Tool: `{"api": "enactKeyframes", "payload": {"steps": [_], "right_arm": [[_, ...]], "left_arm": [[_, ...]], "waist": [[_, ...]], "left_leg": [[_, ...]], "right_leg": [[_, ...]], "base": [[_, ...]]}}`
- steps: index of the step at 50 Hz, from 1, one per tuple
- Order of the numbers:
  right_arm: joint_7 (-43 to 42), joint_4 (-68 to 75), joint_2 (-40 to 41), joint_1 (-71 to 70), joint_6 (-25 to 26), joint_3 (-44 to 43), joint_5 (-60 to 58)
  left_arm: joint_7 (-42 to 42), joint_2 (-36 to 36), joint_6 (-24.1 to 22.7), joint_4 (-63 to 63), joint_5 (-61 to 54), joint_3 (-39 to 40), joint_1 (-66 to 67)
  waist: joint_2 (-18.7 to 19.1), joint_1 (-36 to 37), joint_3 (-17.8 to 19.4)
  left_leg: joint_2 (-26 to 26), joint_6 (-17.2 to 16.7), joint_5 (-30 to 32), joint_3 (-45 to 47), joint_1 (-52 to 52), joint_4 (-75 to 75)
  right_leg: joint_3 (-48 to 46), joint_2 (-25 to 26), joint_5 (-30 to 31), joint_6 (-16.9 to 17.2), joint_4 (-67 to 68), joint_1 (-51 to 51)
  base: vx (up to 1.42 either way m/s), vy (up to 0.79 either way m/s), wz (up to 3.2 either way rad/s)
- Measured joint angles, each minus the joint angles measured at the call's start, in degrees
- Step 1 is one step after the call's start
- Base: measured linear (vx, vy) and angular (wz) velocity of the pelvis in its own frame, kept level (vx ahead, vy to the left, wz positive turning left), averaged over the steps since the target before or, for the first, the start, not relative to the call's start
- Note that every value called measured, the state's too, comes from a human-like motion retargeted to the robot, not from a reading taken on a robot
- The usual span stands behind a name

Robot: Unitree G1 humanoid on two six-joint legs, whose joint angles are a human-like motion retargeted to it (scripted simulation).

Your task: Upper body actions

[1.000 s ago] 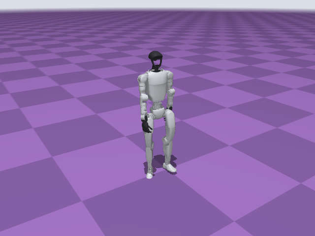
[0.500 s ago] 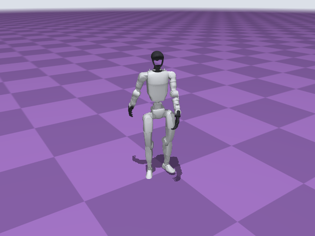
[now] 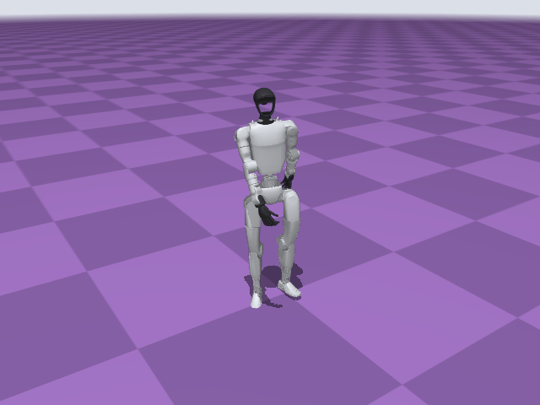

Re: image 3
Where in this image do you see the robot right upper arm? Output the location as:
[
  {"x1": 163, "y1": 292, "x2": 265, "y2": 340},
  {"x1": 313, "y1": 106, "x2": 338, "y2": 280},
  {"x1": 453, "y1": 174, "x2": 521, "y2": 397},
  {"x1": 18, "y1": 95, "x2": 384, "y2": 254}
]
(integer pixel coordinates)
[{"x1": 235, "y1": 126, "x2": 257, "y2": 173}]

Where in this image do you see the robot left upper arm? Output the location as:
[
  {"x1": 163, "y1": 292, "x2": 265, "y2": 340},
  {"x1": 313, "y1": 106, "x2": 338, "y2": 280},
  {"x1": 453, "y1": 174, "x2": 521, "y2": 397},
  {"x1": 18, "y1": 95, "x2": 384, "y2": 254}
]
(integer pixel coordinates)
[{"x1": 282, "y1": 120, "x2": 300, "y2": 161}]

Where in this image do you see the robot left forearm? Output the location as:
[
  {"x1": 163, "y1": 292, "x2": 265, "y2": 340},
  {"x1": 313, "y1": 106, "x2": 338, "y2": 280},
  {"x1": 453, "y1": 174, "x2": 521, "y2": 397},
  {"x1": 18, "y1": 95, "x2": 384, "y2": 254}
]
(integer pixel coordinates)
[{"x1": 284, "y1": 150, "x2": 299, "y2": 179}]

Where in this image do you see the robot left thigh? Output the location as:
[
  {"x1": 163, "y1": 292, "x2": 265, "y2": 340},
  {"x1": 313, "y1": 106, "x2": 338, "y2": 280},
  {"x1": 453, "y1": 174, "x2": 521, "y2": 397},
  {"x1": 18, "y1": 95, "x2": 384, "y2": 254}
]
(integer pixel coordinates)
[{"x1": 276, "y1": 188, "x2": 300, "y2": 250}]

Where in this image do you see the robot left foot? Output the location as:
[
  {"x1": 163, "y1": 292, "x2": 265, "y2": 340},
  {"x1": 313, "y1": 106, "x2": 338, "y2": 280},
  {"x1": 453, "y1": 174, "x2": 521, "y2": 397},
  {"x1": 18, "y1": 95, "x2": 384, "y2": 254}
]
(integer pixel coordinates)
[{"x1": 278, "y1": 279, "x2": 301, "y2": 297}]

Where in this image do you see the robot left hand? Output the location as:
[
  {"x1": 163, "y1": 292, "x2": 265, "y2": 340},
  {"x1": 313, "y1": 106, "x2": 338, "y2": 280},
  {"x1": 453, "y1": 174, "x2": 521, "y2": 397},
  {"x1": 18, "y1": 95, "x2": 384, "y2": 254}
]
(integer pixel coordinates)
[{"x1": 280, "y1": 174, "x2": 294, "y2": 189}]

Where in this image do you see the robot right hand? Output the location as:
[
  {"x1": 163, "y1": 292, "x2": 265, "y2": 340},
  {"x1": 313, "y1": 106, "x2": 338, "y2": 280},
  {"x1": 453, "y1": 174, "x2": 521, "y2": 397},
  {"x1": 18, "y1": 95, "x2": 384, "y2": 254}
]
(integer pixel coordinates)
[{"x1": 255, "y1": 195, "x2": 279, "y2": 226}]

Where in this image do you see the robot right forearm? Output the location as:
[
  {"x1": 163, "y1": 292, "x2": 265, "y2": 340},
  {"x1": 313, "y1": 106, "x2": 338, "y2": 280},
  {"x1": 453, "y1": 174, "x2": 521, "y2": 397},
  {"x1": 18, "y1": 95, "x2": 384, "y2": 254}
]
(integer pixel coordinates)
[{"x1": 243, "y1": 163, "x2": 262, "y2": 205}]

